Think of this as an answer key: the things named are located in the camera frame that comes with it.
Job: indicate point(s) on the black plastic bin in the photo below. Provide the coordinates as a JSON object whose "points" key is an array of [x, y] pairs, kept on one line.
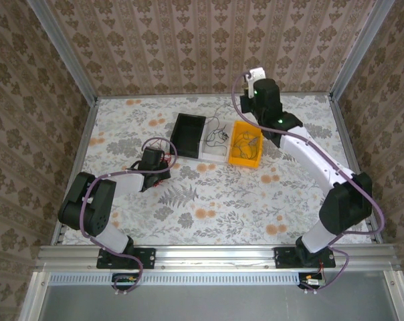
{"points": [[187, 137]]}

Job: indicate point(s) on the white plastic bin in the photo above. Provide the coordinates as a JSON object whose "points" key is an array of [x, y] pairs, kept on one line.
{"points": [[215, 155]]}

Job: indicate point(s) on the yellow plastic bin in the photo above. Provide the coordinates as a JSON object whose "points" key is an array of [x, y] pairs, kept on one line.
{"points": [[245, 162]]}

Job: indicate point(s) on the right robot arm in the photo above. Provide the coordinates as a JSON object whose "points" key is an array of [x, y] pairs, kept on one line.
{"points": [[309, 154]]}

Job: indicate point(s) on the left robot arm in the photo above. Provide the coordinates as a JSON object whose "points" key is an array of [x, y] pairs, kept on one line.
{"points": [[128, 182]]}

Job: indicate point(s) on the floral patterned tablecloth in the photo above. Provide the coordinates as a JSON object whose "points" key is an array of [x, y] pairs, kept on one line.
{"points": [[222, 217]]}

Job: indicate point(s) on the grey metal panel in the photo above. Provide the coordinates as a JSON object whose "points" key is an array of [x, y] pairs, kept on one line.
{"points": [[215, 304]]}

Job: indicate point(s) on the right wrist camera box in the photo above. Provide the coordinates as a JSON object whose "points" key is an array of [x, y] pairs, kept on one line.
{"points": [[257, 74]]}

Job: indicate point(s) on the aluminium back rail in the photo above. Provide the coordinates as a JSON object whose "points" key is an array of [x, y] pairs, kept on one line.
{"points": [[205, 96]]}

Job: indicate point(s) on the aluminium table side rail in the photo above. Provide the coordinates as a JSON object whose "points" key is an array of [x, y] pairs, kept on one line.
{"points": [[344, 133], [81, 147]]}

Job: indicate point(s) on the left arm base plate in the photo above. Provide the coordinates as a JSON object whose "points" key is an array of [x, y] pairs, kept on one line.
{"points": [[148, 259]]}

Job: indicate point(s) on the aluminium mounting rail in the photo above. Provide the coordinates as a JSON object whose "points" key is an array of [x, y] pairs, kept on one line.
{"points": [[215, 257]]}

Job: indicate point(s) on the aluminium frame post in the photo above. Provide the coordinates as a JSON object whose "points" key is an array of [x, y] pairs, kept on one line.
{"points": [[359, 50], [65, 50]]}

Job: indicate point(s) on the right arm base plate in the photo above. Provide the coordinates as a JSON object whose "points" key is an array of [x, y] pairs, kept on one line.
{"points": [[282, 259]]}

